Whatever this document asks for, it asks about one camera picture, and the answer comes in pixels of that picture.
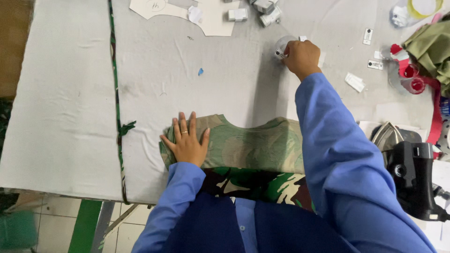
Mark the blue patterned fabric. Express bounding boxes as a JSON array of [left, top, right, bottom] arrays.
[[439, 96, 450, 156]]

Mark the camouflage fabric strip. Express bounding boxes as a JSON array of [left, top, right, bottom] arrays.
[[108, 0, 137, 205]]

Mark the white label bundle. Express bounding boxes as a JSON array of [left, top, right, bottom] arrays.
[[259, 6, 283, 28], [252, 0, 279, 15], [227, 8, 249, 22]]

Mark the green plastic object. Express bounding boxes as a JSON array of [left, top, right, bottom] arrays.
[[0, 210, 38, 251]]

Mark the green table leg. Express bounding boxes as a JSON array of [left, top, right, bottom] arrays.
[[68, 199, 103, 253]]

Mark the red ribbon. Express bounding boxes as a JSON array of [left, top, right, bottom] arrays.
[[390, 44, 444, 145]]

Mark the black steam iron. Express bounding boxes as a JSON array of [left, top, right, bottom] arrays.
[[371, 121, 450, 223]]

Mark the white cloth sheet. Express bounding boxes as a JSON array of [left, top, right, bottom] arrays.
[[0, 0, 124, 202]]

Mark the grey metal table leg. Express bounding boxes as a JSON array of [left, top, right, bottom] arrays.
[[90, 201, 116, 253]]

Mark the dark camouflage fabric piece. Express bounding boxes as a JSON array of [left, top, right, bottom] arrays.
[[200, 167, 316, 213]]

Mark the person's torso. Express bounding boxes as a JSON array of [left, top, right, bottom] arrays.
[[161, 191, 356, 253]]

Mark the clear plastic bag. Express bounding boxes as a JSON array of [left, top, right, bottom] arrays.
[[389, 0, 445, 28]]

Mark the crumpled white paper scrap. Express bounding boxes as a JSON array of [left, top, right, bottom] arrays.
[[187, 6, 205, 25]]

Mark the olive green fabric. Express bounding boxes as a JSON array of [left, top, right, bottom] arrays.
[[401, 19, 450, 98]]

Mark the clear plastic container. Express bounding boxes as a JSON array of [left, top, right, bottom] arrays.
[[274, 35, 299, 58]]

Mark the faded camouflage fabric piece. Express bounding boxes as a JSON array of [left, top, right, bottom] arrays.
[[159, 114, 306, 175]]

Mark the brown cardboard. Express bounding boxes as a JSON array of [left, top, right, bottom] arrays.
[[0, 0, 34, 100]]

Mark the cream paper pattern piece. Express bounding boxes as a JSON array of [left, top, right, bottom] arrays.
[[129, 0, 242, 37]]

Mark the yellow tape ring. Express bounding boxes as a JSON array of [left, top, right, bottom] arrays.
[[407, 0, 444, 20]]

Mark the person's left hand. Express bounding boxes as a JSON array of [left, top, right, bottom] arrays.
[[160, 112, 211, 168]]

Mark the flat white label stack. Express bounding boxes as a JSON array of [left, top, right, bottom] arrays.
[[344, 72, 366, 93]]

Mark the person's right hand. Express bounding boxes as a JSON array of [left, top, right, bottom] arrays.
[[281, 40, 323, 82]]

